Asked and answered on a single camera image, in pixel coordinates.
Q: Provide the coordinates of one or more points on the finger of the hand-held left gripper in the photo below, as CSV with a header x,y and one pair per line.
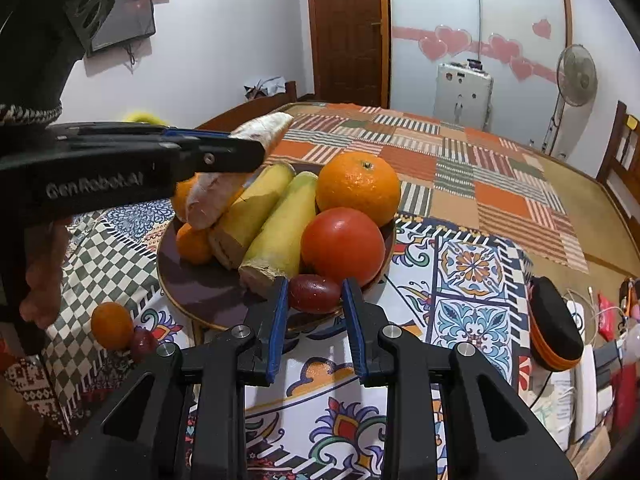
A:
x,y
235,157
200,134

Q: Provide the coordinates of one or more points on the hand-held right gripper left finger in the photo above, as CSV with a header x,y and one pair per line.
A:
x,y
277,325

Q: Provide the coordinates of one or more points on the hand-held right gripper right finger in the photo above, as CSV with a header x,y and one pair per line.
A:
x,y
352,325

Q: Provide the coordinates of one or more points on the dark red grape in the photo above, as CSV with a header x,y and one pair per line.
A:
x,y
314,292

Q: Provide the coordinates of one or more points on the peeled pomelo segment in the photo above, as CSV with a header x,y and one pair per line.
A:
x,y
210,200

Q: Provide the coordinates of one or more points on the yellow sugarcane piece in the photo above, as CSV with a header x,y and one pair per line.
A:
x,y
280,235
250,210

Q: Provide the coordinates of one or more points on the large orange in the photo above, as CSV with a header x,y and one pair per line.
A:
x,y
180,197
357,187

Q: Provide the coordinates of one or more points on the red tomato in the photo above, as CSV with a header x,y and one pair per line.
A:
x,y
342,245

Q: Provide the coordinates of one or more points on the purple round plate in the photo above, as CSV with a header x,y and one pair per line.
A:
x,y
200,285

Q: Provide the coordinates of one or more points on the small tangerine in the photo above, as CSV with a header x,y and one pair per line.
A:
x,y
111,325
192,245

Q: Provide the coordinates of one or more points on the person's left forearm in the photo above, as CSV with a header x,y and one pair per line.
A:
x,y
30,60

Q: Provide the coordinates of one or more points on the person's left hand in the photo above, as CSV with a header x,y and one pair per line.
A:
x,y
45,270

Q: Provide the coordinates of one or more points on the wooden bed footboard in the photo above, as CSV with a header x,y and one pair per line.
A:
x,y
250,110

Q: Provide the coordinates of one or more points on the yellow foam tube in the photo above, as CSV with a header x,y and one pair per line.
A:
x,y
145,117

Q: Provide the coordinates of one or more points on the pile of clothes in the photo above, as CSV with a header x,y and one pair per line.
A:
x,y
262,87

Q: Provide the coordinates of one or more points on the patterned patchwork cloth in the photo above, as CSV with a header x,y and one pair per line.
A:
x,y
465,285

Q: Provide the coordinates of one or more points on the dark grape on cloth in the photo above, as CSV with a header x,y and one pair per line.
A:
x,y
144,344

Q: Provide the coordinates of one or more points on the brown wooden door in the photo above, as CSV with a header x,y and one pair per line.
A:
x,y
347,30

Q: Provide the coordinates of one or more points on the orange striped patchwork blanket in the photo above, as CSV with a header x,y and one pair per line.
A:
x,y
475,175

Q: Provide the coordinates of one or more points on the black and orange case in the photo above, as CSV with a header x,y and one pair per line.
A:
x,y
555,325

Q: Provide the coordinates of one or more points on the white boxy appliance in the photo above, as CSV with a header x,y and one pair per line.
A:
x,y
462,95

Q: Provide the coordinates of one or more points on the white paper box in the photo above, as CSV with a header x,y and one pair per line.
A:
x,y
592,390

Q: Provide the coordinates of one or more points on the red packet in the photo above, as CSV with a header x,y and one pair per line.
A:
x,y
607,317

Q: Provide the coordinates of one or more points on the dark item on appliance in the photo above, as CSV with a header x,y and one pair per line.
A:
x,y
475,64

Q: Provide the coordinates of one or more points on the wooden bed headboard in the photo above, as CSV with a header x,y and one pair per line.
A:
x,y
622,160

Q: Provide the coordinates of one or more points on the standing electric fan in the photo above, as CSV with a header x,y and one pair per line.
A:
x,y
577,75

